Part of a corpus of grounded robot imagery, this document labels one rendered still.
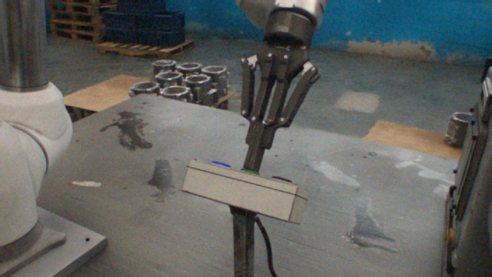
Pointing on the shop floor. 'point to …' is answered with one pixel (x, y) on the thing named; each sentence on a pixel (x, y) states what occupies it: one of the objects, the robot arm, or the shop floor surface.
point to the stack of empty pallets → (80, 18)
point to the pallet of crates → (144, 30)
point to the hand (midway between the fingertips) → (257, 147)
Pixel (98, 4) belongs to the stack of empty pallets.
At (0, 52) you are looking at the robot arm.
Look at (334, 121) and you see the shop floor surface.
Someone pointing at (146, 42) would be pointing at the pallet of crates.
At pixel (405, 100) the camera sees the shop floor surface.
